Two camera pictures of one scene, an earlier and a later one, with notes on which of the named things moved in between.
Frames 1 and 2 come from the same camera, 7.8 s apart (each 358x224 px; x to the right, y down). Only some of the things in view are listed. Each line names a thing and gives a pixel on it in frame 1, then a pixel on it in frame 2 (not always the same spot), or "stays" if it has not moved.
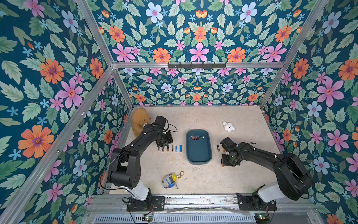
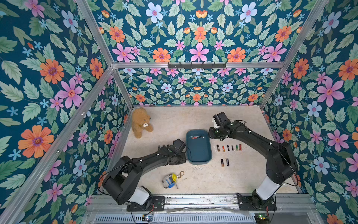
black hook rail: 196,66 stays
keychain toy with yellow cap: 169,180 stays
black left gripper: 169,140 → 183,160
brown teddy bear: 140,117 stays
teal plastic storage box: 199,151 stays
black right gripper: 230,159 → 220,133
